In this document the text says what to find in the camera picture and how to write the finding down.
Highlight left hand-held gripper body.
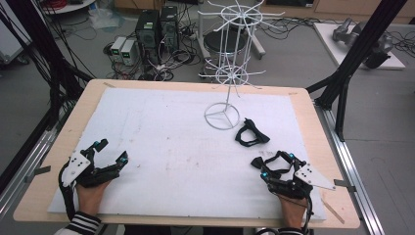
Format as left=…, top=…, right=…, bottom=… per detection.
left=60, top=145, right=121, bottom=189

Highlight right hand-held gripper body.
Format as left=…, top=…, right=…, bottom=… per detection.
left=260, top=151, right=337, bottom=201

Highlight white wire rack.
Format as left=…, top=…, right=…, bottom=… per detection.
left=197, top=0, right=286, bottom=131

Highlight person's left hand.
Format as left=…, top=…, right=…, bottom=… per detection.
left=75, top=180, right=113, bottom=216

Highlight person's right hand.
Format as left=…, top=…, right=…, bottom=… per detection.
left=278, top=195, right=308, bottom=230

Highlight metal table clamp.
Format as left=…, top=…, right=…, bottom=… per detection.
left=333, top=178, right=357, bottom=194
left=23, top=164, right=52, bottom=184

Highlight thin wooden stick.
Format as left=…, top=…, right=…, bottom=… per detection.
left=320, top=196, right=346, bottom=225

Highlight white foam mat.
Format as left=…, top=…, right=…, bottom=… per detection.
left=47, top=86, right=328, bottom=223

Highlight white power supply unit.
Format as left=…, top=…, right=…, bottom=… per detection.
left=110, top=35, right=127, bottom=64
left=120, top=39, right=138, bottom=67

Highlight white floor platform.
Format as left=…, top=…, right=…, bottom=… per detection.
left=312, top=22, right=406, bottom=71

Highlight black computer tower with sticker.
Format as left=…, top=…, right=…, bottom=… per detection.
left=134, top=9, right=161, bottom=66

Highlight clear plastic bag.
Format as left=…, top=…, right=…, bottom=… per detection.
left=88, top=7, right=125, bottom=31

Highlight black round stool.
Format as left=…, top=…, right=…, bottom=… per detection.
left=203, top=28, right=248, bottom=59

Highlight gray equipment case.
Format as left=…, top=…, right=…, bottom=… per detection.
left=0, top=13, right=32, bottom=66

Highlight round white table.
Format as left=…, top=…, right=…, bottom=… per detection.
left=41, top=0, right=98, bottom=16

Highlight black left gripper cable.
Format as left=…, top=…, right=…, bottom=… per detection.
left=58, top=167, right=78, bottom=222

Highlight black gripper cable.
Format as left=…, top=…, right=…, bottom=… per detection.
left=58, top=167, right=78, bottom=222
left=301, top=195, right=315, bottom=235

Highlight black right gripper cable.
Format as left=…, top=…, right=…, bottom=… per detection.
left=301, top=195, right=315, bottom=235

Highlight aluminium rail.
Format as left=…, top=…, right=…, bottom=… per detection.
left=0, top=126, right=59, bottom=213
left=313, top=100, right=387, bottom=235

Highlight black frame post with cables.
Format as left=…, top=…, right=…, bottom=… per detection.
left=5, top=0, right=95, bottom=129

